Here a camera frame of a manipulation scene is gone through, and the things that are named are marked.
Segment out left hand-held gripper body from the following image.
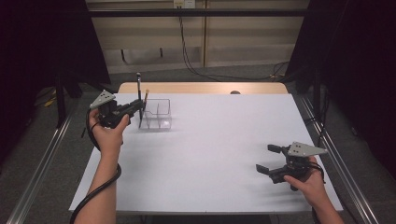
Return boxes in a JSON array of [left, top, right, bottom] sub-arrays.
[[89, 90, 126, 130]]

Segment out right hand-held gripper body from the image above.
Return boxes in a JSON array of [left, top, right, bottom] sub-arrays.
[[268, 141, 329, 191]]

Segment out makeup brush with orange ferrule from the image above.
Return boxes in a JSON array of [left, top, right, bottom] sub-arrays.
[[138, 89, 150, 130]]

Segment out makeup brush with silver ferrule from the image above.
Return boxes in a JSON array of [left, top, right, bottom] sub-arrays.
[[135, 72, 143, 120]]

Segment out clear acrylic organizer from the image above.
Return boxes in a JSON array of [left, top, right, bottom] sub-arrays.
[[138, 98, 173, 131]]

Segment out person's left hand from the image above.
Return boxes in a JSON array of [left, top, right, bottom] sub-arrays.
[[88, 107, 130, 156]]

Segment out person's right hand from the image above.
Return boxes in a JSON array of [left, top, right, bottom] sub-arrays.
[[283, 156, 331, 209]]

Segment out white table cover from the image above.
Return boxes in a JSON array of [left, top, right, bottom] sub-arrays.
[[68, 92, 344, 216]]

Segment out black curtain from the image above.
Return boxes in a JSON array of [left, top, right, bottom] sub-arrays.
[[284, 0, 396, 175], [0, 0, 112, 162]]

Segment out vertical wooden strip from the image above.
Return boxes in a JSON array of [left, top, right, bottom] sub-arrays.
[[203, 0, 208, 68]]

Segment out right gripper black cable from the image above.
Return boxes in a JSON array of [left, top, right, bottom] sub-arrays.
[[309, 161, 327, 224]]

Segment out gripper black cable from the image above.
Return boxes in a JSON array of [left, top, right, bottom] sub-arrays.
[[309, 161, 327, 224], [69, 106, 123, 224]]

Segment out black stand post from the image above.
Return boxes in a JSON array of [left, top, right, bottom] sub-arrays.
[[54, 71, 68, 129]]

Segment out metal floor rail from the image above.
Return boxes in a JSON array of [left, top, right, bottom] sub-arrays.
[[298, 94, 381, 224], [6, 102, 78, 224]]

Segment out black power cable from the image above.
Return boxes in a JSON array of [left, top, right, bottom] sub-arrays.
[[177, 7, 290, 82]]

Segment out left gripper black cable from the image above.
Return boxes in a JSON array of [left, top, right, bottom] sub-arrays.
[[69, 106, 123, 224]]

